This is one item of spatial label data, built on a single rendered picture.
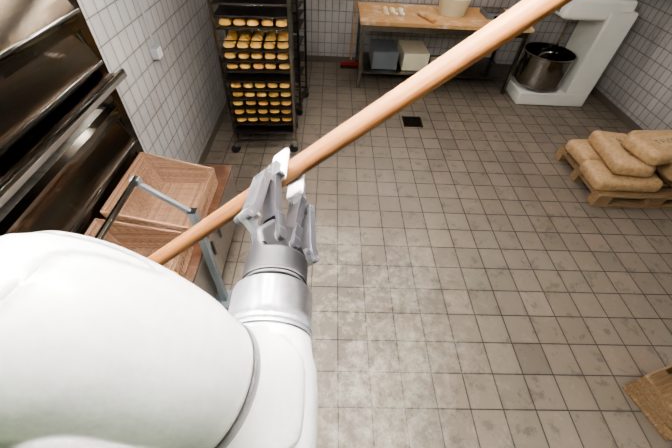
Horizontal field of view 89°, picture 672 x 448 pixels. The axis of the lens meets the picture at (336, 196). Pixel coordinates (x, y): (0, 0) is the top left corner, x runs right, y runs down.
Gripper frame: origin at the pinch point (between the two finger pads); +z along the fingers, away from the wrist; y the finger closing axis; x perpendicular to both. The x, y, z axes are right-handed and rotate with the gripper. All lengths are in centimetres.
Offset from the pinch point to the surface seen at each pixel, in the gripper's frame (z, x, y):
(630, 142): 216, 132, 298
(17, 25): 109, -102, -65
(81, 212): 82, -155, -2
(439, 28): 407, 44, 179
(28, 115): 88, -121, -42
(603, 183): 190, 95, 305
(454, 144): 282, -5, 252
